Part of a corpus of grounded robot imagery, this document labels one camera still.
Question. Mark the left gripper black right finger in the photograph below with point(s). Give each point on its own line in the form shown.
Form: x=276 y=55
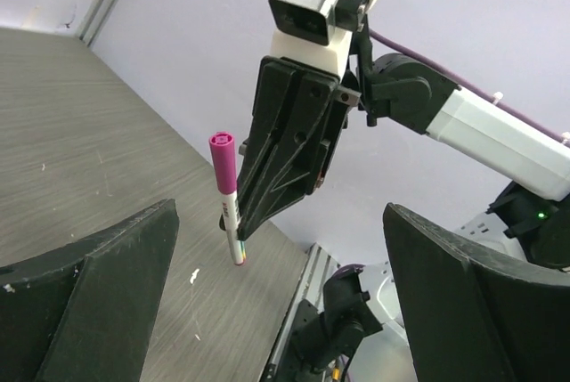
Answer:
x=472 y=313

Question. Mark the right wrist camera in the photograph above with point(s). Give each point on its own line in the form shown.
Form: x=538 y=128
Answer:
x=317 y=33

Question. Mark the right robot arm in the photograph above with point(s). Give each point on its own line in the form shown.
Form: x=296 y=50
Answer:
x=529 y=220

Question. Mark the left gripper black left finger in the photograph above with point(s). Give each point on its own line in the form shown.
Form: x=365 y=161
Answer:
x=86 y=311

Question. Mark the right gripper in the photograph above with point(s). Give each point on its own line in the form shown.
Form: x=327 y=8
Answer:
x=297 y=119

